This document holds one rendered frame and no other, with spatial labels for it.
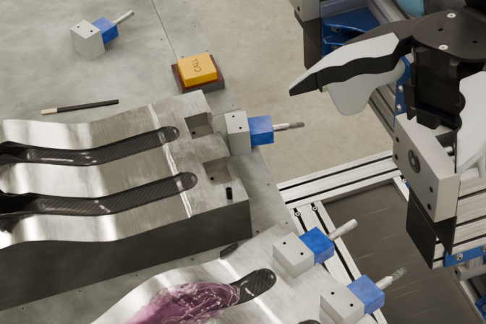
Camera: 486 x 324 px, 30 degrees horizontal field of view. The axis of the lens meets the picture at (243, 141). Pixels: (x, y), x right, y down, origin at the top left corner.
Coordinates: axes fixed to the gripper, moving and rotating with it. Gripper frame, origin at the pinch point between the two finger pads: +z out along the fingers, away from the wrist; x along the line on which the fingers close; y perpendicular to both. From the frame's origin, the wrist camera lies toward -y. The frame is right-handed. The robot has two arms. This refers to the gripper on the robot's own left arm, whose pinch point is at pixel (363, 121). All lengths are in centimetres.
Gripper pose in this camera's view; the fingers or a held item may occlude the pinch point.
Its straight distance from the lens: 62.6
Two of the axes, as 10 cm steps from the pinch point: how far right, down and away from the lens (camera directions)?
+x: -6.9, -3.7, 6.3
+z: -7.1, 5.3, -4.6
